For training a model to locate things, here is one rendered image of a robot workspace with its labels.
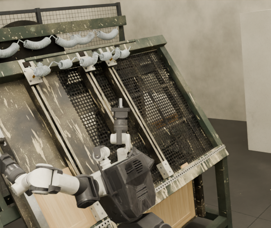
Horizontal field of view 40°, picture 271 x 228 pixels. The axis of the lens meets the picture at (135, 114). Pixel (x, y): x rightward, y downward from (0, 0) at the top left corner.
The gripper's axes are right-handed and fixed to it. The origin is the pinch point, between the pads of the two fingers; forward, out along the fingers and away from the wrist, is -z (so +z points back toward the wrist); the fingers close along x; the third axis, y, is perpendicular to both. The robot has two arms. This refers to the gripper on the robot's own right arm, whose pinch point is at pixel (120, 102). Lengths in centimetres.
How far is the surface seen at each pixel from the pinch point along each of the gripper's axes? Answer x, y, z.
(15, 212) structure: 65, -4, 65
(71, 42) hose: 23, 105, -60
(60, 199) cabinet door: 38, 4, 60
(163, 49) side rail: -65, 108, -57
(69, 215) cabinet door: 32, 2, 70
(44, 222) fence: 48, -9, 70
